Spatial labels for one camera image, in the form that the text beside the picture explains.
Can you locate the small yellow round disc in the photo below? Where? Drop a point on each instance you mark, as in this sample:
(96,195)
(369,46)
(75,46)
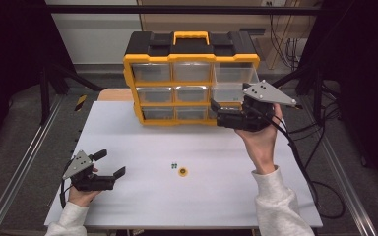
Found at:
(183,171)

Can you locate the yellow black drawer cabinet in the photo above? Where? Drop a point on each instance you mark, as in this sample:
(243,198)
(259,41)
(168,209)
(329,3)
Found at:
(190,58)

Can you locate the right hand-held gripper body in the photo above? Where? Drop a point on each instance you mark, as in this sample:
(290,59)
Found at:
(242,119)

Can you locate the person's left hand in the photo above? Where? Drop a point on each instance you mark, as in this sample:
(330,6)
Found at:
(80,198)

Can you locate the black curtain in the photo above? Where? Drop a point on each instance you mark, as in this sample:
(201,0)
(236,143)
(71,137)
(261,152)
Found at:
(13,65)
(367,82)

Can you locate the person's right hand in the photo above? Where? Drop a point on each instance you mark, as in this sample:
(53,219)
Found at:
(262,147)

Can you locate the black horizontal bar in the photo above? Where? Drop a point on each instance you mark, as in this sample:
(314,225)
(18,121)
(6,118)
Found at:
(177,10)

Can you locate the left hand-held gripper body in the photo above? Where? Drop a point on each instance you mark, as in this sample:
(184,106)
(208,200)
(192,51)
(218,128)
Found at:
(88,182)

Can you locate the clear plastic drawer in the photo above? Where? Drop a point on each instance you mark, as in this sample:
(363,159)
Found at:
(236,75)
(154,95)

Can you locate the black metal stand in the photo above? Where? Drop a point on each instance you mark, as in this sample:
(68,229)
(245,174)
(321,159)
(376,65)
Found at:
(317,95)
(45,95)

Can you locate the metal floor rail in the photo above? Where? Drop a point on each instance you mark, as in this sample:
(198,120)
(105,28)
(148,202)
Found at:
(13,183)
(362,223)

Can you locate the wooden board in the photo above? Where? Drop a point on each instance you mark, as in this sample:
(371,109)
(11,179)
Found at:
(114,95)

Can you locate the yellow black striped tape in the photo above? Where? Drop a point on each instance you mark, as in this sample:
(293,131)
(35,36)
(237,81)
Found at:
(80,103)

